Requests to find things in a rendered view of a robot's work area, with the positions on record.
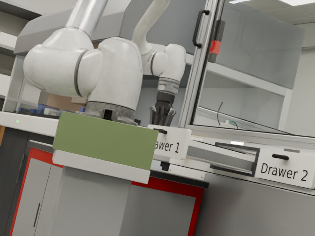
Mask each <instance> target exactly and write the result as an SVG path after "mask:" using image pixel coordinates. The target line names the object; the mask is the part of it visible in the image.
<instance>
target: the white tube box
mask: <svg viewBox="0 0 315 236"><path fill-rule="evenodd" d="M160 164H161V161H157V160H152V163H151V169H156V170H159V168H160Z"/></svg>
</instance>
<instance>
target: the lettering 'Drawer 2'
mask: <svg viewBox="0 0 315 236"><path fill-rule="evenodd" d="M264 164H265V165H266V166H267V168H266V171H267V169H268V165H267V164H266V163H263V164H262V170H263V165H264ZM270 168H272V167H269V172H270ZM273 169H276V170H274V171H276V173H275V174H273V172H274V171H273V172H272V174H273V175H275V176H276V175H277V168H273ZM262 170H261V173H265V172H266V171H265V172H262ZM283 171H284V169H282V171H281V172H280V169H279V176H281V173H282V172H283ZM289 171H291V170H289ZM289 171H288V172H289ZM304 171H306V175H305V176H304V177H303V178H305V177H306V176H307V174H308V172H307V170H303V172H304ZM269 172H268V174H269ZM285 172H286V170H285ZM285 172H284V174H283V173H282V177H284V175H285ZM288 172H287V177H288V174H289V175H292V171H291V174H290V173H288ZM296 172H298V171H296ZM296 172H295V171H294V175H293V179H294V176H295V173H296ZM288 178H291V177H288ZM303 178H302V179H301V181H306V180H303Z"/></svg>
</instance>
